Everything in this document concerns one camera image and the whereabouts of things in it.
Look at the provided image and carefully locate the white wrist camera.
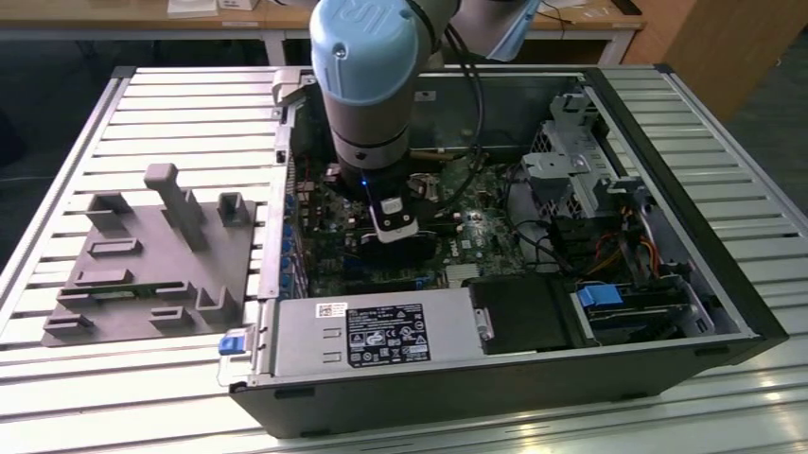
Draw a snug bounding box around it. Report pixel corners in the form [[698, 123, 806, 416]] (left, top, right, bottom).
[[367, 195, 423, 246]]

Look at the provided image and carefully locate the grey power supply unit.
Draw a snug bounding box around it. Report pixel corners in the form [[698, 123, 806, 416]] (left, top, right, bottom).
[[267, 295, 488, 379]]

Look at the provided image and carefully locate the grey parts rack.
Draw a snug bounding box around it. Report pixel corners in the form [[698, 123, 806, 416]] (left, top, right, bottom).
[[37, 163, 265, 350]]

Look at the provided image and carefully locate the hard disk in blue carrier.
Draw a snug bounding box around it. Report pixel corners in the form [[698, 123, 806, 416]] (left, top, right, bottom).
[[570, 281, 718, 345]]

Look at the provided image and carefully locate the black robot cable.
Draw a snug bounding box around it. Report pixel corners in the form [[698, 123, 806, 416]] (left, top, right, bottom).
[[434, 21, 486, 212]]

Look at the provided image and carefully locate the CPU socket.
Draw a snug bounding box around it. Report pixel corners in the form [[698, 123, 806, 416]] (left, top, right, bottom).
[[406, 173, 443, 202]]

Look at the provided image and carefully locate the orange wire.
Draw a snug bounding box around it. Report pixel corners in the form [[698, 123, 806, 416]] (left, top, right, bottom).
[[635, 238, 662, 278]]

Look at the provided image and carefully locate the wooden cabinet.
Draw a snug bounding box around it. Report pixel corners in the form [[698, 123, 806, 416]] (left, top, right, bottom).
[[659, 0, 808, 122]]

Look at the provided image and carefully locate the black graphics card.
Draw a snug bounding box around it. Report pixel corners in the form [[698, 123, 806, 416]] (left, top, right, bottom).
[[356, 229, 442, 267]]

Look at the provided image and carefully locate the black open PC case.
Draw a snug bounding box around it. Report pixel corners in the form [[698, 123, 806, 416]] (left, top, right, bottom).
[[224, 63, 792, 439]]

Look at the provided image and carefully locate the silver chipset heatsink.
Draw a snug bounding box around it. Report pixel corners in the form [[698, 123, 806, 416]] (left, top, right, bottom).
[[444, 264, 482, 286]]

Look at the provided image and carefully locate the black drive bay box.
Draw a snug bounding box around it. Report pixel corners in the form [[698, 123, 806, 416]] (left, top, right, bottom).
[[462, 273, 591, 355]]

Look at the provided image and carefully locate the green motherboard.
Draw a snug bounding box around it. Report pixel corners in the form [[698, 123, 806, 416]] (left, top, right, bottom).
[[287, 150, 530, 297]]

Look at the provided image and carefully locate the grey metal drive cage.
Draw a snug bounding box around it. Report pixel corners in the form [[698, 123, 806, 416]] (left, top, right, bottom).
[[518, 93, 649, 219]]

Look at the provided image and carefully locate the wooden desk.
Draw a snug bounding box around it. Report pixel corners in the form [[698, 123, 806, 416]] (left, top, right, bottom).
[[0, 0, 646, 67]]

